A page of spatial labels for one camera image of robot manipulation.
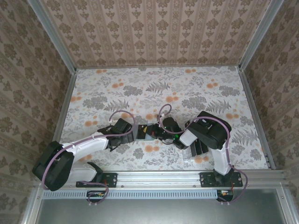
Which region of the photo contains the floral table cover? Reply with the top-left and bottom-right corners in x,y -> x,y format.
58,66 -> 269,172

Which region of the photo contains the aluminium frame post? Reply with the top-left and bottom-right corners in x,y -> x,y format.
239,0 -> 281,70
28,0 -> 78,73

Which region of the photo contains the aluminium table side rail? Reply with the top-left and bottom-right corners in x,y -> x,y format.
238,67 -> 276,170
50,70 -> 77,171

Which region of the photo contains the aluminium mounting rail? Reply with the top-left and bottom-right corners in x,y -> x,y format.
35,170 -> 287,187

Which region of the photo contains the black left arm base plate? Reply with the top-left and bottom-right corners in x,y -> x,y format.
76,172 -> 117,188

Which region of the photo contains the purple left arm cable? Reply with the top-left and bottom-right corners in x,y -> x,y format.
42,109 -> 135,207

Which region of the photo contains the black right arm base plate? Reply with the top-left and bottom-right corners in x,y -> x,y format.
199,172 -> 243,188

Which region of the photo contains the small controller board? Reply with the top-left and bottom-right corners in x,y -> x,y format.
217,189 -> 234,201
87,190 -> 106,199

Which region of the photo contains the clear acrylic card stand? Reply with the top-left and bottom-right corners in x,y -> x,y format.
182,140 -> 210,162

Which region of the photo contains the grey slotted cable duct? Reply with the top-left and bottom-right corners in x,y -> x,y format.
43,189 -> 232,199

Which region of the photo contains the grey metal sheet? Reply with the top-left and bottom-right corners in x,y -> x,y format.
35,189 -> 288,224

